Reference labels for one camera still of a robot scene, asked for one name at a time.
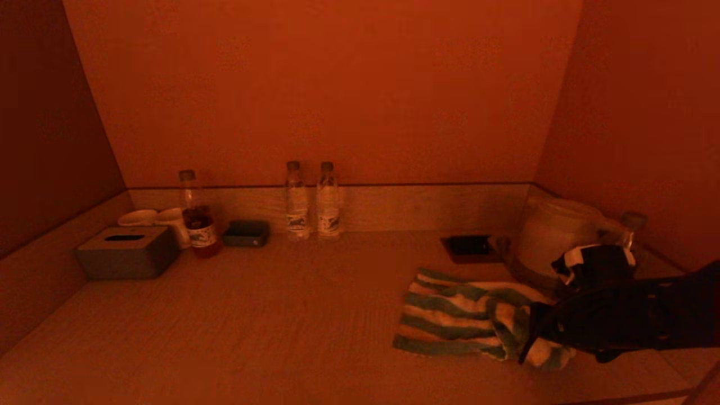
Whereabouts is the green white striped towel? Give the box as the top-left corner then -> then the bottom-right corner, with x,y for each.
392,267 -> 577,372

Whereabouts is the grey kettle base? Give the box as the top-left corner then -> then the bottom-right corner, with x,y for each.
508,263 -> 563,298

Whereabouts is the white electric kettle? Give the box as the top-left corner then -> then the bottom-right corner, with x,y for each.
513,196 -> 624,282

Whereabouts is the brown drink bottle white label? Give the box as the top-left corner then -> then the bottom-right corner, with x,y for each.
610,211 -> 647,251

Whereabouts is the black pop-up power socket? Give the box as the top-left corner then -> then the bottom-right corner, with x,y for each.
439,235 -> 502,264

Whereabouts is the clear water bottle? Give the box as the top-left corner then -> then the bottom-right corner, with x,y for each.
316,161 -> 342,241
283,161 -> 311,241

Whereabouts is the small teal box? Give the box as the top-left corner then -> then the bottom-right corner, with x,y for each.
222,219 -> 270,248

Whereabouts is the brown drink bottle patterned label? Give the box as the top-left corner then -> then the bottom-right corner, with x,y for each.
178,169 -> 223,259

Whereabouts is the white ceramic cup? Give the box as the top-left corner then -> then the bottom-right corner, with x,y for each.
155,208 -> 191,250
116,209 -> 159,228

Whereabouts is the grey tissue box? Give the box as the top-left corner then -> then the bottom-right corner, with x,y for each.
75,226 -> 181,281

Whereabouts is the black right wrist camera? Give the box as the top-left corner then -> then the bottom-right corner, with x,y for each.
551,244 -> 638,289

